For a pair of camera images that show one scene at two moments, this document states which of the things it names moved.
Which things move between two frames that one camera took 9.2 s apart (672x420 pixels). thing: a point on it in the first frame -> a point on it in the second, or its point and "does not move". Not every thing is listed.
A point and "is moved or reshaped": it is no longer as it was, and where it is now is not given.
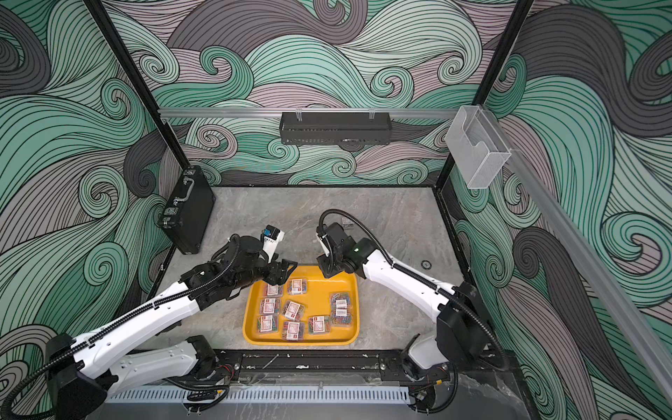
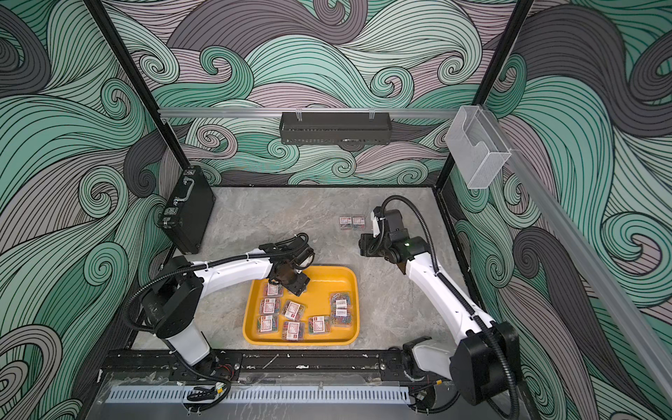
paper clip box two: [274, 291] does not move
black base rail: [311, 367] does not move
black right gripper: [323, 262] -> [366, 245]
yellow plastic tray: [308, 308] does not move
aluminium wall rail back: [264, 113] does not move
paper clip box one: [297, 286] is moved or reshaped
